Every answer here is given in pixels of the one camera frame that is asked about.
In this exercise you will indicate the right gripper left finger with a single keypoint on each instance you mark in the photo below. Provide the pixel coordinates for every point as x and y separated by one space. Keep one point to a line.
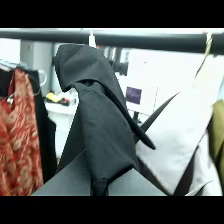
71 181

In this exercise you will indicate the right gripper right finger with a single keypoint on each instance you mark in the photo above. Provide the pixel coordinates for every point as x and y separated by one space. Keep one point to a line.
133 185

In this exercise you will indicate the black long-sleeved shirt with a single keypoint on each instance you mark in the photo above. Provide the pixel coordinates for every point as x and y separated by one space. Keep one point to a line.
103 126

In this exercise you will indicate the red patterned garment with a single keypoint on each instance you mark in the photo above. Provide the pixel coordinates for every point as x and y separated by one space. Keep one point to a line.
16 140

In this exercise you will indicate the white garment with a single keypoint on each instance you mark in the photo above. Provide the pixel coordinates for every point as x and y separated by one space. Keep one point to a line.
180 133

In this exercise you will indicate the olive green garment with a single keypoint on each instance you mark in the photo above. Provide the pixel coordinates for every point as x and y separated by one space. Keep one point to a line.
218 140

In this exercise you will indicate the black clothes rail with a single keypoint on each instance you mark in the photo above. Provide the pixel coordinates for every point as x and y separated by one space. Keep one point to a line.
140 40

